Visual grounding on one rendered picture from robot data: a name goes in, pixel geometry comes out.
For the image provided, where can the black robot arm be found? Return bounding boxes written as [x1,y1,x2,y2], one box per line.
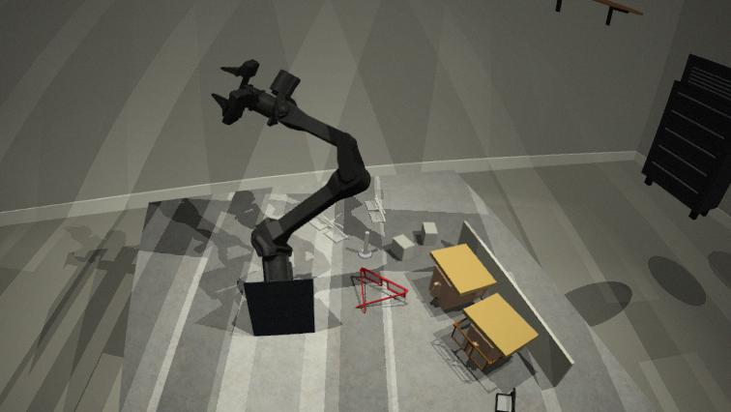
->
[227,70,371,281]

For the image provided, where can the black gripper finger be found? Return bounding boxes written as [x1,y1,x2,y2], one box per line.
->
[211,93,228,116]
[220,66,242,77]

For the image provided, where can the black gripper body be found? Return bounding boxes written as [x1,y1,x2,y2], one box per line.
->
[222,59,267,125]

